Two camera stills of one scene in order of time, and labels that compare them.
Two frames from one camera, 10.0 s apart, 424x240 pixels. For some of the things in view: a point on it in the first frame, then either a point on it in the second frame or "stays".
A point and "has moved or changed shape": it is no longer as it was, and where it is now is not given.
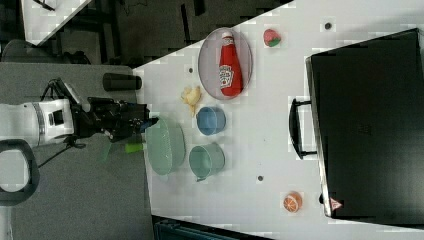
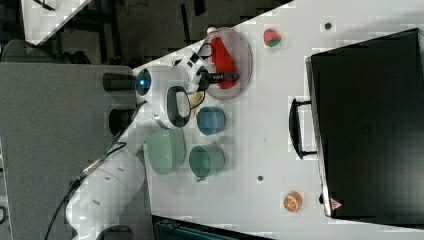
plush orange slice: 293,202 stays
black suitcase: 367,110 stays
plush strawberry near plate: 271,38 stays
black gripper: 118,119 -> 207,78
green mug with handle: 206,160 stays
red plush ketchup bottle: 230,72 has moved or changed shape
